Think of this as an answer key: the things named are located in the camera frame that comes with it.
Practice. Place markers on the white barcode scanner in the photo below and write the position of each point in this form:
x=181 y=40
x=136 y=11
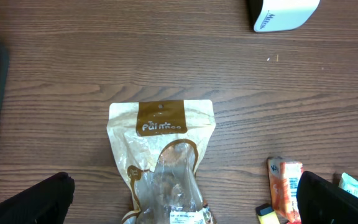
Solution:
x=280 y=15

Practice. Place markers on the orange Kleenex tissue pack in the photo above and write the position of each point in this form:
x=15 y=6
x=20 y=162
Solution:
x=284 y=176

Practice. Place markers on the yellow black marker pen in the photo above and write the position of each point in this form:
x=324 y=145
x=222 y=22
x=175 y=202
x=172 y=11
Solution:
x=266 y=214

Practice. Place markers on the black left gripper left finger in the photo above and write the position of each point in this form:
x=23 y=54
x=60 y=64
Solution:
x=44 y=203

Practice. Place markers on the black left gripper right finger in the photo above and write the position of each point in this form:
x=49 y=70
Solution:
x=321 y=202

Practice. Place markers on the brown cookie snack bag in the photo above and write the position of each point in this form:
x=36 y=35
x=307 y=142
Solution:
x=158 y=147

